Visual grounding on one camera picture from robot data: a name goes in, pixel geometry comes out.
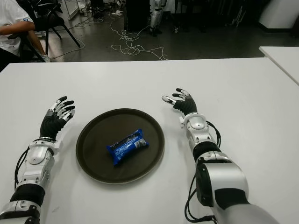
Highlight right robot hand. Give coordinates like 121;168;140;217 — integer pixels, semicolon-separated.
161;88;198;116

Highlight white side table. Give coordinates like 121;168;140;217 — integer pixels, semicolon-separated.
258;46;299;86

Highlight black chair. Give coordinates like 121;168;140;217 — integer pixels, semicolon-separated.
34;0;81;60
7;31;47;63

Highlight white panel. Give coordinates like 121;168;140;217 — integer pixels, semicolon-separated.
64;0;80;21

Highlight round brown tray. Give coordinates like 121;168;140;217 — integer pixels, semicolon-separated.
76;107;166;185

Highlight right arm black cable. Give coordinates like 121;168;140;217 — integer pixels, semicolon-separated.
185;120;221;224

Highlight tangled white floor cable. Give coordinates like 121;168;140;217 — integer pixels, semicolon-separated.
109;14;169;61

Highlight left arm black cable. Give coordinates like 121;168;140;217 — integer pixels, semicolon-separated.
14;149;30;187

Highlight seated person white shirt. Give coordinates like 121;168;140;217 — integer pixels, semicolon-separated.
0;0;51;70

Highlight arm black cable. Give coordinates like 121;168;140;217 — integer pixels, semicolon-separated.
14;149;30;187
185;120;221;224

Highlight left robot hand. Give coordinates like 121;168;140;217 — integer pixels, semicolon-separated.
39;96;76;141

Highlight blue Oreo packet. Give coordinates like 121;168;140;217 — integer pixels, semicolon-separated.
106;128;150;167

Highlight white cabinet black base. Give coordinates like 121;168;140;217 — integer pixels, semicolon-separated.
258;0;299;30

